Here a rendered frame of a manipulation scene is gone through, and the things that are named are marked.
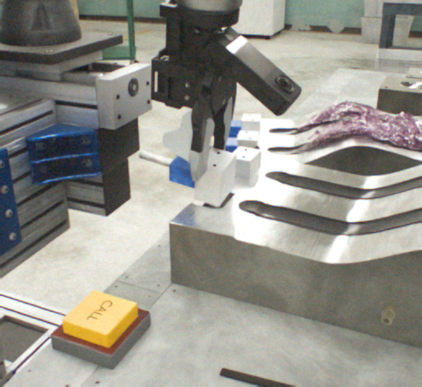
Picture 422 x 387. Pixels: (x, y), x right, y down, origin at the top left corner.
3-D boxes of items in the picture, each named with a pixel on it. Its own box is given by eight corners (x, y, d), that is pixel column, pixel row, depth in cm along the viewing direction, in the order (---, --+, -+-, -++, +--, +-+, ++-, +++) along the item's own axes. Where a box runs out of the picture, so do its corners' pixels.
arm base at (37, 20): (-19, 43, 98) (-28, -14, 94) (36, 30, 111) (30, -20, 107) (47, 48, 93) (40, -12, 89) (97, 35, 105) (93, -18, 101)
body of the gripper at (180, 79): (178, 83, 71) (182, -10, 64) (239, 99, 68) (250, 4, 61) (149, 105, 65) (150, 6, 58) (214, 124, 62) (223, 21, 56)
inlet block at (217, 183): (131, 179, 74) (130, 145, 71) (150, 162, 78) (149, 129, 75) (218, 207, 70) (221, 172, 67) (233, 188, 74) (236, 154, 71)
